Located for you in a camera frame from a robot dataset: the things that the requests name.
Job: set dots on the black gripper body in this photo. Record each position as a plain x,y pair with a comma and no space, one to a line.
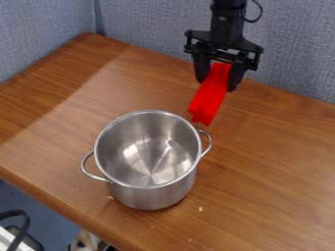
223,42

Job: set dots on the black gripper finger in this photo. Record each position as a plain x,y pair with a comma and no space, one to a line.
201,66
235,76

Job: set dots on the red block object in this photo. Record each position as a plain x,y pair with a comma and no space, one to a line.
209,95

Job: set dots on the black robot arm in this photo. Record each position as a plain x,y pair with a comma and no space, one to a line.
233,4

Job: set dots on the stainless steel pot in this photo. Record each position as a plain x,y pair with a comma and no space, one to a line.
147,153

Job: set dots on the white object under table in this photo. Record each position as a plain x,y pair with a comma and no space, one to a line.
87,242

